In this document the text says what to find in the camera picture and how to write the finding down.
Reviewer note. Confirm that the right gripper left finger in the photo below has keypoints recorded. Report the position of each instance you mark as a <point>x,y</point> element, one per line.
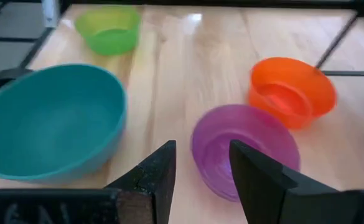
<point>156,174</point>

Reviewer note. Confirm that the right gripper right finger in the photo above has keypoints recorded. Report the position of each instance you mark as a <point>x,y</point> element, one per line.
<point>262,193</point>

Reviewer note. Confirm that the small purple plastic bowl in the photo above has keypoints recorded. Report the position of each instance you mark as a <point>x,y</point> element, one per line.
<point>219,140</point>

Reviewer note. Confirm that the small orange plastic bowl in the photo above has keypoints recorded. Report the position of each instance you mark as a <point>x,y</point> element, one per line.
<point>293,93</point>

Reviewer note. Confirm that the large teal plastic bowl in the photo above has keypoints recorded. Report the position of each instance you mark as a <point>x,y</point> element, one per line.
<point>51,124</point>

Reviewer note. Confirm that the small green plastic bowl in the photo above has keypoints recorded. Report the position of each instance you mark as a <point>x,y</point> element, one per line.
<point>110,34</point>

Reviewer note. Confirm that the silver edge bracket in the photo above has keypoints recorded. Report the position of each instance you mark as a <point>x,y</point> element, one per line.
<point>49,14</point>

